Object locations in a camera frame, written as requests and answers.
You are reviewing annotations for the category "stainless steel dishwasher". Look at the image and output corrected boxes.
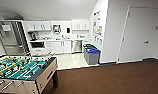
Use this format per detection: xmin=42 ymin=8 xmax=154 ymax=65
xmin=71 ymin=40 xmax=84 ymax=54

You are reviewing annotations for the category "bin with black lid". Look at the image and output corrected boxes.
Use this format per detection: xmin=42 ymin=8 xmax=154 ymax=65
xmin=83 ymin=42 xmax=95 ymax=48

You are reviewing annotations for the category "narrow white drawer unit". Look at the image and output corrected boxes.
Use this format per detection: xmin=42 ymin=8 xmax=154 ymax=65
xmin=82 ymin=39 xmax=93 ymax=47

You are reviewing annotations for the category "grey bin with blue lid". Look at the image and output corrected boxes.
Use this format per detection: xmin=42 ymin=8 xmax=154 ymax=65
xmin=85 ymin=48 xmax=102 ymax=66

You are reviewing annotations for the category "white under-sink cabinet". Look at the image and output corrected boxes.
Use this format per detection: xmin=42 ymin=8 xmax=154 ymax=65
xmin=53 ymin=40 xmax=73 ymax=55

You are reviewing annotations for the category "chrome sink faucet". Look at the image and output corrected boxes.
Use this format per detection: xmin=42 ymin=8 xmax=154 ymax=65
xmin=59 ymin=33 xmax=65 ymax=40

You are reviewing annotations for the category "wide white drawer unit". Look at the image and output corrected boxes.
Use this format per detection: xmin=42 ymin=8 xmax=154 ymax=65
xmin=29 ymin=41 xmax=55 ymax=57

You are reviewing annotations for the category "black built-in microwave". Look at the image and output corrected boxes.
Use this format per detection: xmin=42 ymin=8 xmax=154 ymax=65
xmin=29 ymin=41 xmax=46 ymax=49

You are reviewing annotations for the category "white room door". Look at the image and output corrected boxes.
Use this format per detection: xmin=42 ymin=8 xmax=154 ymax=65
xmin=116 ymin=5 xmax=158 ymax=64

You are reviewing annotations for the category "green foosball table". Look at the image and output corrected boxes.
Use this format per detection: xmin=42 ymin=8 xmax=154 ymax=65
xmin=0 ymin=54 xmax=60 ymax=94

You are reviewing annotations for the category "stainless steel refrigerator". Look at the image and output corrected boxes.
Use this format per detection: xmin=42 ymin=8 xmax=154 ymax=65
xmin=0 ymin=20 xmax=30 ymax=57

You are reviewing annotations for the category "small blue wall notice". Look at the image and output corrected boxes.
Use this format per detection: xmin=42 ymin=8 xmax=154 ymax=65
xmin=95 ymin=36 xmax=100 ymax=43

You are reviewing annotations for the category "white two-door wall cabinet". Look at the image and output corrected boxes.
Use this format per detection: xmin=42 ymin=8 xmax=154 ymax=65
xmin=26 ymin=20 xmax=52 ymax=33

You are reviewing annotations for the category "metal door handle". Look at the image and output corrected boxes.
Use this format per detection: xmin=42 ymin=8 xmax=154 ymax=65
xmin=142 ymin=39 xmax=150 ymax=45

